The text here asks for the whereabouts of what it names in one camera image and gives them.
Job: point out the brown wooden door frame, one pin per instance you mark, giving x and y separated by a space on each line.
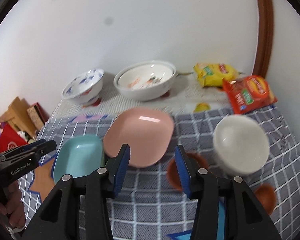
265 37

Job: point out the small brown saucer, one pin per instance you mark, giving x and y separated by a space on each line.
267 197

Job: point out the large brown saucer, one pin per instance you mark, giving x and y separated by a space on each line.
172 173

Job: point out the grey checked tablecloth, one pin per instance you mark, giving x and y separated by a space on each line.
149 208

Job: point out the pink square plate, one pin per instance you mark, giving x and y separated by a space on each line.
147 132

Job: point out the person's left hand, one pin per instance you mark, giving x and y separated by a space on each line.
14 207

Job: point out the white swirl bowl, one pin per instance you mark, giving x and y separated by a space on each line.
241 145

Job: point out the blue crane patterned bowl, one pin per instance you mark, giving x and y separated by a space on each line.
84 89

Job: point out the newspaper print table cover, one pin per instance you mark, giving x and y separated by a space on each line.
185 94

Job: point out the large white ceramic bowl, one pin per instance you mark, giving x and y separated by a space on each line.
147 93

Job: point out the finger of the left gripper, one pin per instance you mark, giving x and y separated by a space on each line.
40 150
22 149

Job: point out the red paper bag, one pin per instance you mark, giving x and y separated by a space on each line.
10 139

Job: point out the teal square dish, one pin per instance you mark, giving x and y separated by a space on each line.
78 157

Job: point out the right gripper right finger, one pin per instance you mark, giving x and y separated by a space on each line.
245 217

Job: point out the lemon rabbit white bowl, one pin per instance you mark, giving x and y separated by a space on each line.
145 76

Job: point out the red patterned book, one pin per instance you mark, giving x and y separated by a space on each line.
37 115

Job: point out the yellow chips bag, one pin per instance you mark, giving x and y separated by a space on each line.
213 74

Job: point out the red chips bag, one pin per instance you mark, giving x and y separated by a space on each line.
248 94

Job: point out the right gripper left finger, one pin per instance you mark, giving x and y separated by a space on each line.
58 215

